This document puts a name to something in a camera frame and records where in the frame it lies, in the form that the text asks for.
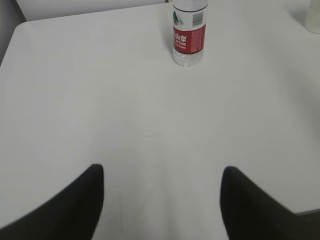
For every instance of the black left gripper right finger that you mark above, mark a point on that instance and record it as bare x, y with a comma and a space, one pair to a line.
249, 213

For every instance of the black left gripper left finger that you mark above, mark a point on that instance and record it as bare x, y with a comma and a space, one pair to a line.
72, 214

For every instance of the white paper cup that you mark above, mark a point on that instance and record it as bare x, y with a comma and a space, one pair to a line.
312, 21

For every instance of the clear water bottle red label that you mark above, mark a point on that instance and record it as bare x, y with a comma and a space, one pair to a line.
189, 21

